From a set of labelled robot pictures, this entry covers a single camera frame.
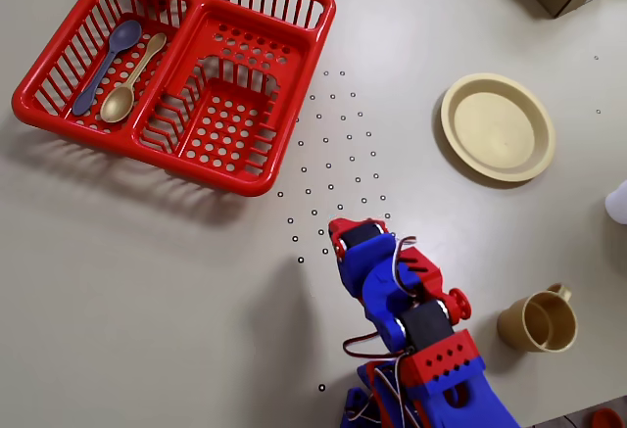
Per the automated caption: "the white plastic object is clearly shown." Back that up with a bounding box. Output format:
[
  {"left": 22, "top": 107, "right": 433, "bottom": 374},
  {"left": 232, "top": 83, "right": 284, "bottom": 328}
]
[{"left": 604, "top": 187, "right": 627, "bottom": 226}]

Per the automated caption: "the beige plastic spoon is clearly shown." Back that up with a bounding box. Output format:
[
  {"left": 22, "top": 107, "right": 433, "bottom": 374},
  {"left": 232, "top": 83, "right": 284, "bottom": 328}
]
[{"left": 99, "top": 31, "right": 169, "bottom": 124}]

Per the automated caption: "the yellow plastic cup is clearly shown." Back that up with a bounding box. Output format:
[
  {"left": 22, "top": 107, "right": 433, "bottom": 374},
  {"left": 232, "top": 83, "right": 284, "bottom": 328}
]
[{"left": 497, "top": 283, "right": 579, "bottom": 354}]

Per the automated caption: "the grey plastic spoon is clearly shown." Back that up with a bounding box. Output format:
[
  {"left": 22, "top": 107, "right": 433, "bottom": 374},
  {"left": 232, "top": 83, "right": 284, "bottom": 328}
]
[{"left": 71, "top": 19, "right": 143, "bottom": 118}]

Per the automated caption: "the red round object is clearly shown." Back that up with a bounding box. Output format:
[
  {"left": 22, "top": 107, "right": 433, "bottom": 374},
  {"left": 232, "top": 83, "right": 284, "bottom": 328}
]
[{"left": 590, "top": 406, "right": 627, "bottom": 428}]

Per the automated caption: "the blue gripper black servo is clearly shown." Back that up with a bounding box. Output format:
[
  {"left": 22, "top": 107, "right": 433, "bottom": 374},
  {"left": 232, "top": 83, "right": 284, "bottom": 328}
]
[{"left": 327, "top": 218, "right": 399, "bottom": 303}]

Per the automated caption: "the red white black servo cable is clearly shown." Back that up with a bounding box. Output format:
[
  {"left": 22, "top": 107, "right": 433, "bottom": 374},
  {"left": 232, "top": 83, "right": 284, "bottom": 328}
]
[
  {"left": 371, "top": 354, "right": 422, "bottom": 428},
  {"left": 341, "top": 332, "right": 408, "bottom": 358},
  {"left": 391, "top": 235, "right": 420, "bottom": 302}
]

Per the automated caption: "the red plastic dish rack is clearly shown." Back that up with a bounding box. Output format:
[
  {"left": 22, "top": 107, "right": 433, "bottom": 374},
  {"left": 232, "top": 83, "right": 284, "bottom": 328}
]
[{"left": 10, "top": 0, "right": 338, "bottom": 198}]

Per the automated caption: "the yellow plastic plate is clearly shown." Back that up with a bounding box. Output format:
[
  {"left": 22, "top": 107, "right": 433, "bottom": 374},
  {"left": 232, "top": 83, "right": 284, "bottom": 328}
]
[{"left": 439, "top": 72, "right": 557, "bottom": 184}]

